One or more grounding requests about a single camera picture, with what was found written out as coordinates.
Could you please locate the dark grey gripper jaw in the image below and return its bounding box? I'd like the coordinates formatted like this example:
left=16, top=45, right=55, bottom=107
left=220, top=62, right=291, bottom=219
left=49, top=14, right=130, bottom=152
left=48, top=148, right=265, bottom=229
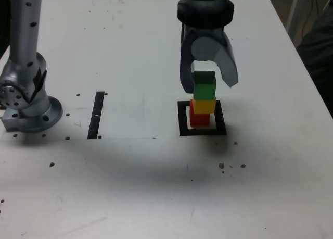
left=179, top=27, right=196, bottom=94

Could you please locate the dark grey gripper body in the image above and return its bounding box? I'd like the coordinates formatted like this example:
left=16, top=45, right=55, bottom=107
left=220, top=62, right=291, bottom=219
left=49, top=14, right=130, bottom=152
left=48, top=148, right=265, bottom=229
left=181, top=24, right=226, bottom=42

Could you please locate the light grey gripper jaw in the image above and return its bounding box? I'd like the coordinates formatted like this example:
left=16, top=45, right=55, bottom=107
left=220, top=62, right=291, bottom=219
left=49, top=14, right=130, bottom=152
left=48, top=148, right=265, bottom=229
left=190, top=28, right=239, bottom=89

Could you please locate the green cube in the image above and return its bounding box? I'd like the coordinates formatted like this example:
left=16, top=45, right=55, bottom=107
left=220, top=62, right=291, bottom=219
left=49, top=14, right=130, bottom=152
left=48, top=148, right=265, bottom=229
left=193, top=71, right=217, bottom=101

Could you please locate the yellow cube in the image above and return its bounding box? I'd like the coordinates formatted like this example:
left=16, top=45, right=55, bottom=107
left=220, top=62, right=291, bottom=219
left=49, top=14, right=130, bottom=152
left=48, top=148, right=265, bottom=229
left=193, top=98, right=216, bottom=114

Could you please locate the red cube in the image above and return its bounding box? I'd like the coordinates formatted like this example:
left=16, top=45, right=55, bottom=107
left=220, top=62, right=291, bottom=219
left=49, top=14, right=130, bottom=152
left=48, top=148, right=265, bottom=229
left=189, top=99, right=211, bottom=127

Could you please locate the black tape square outline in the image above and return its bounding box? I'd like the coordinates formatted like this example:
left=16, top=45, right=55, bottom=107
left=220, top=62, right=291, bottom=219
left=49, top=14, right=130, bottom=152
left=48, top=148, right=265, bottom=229
left=177, top=100, right=227, bottom=137

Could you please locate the person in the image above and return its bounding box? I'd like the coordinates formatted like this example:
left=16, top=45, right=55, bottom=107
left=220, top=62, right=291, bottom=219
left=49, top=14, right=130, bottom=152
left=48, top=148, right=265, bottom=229
left=296, top=9, right=333, bottom=122

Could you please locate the black tape strip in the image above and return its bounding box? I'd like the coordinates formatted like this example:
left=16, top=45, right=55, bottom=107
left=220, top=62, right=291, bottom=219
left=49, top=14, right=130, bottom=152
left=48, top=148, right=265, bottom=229
left=87, top=91, right=105, bottom=140

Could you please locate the white frame post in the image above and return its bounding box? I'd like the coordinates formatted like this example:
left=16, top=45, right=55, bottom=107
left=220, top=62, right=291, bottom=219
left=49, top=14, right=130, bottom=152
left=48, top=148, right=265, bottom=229
left=286, top=0, right=308, bottom=39

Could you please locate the thin background cable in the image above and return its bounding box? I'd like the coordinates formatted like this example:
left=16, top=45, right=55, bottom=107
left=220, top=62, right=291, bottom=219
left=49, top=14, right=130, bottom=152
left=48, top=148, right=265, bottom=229
left=301, top=0, right=323, bottom=39

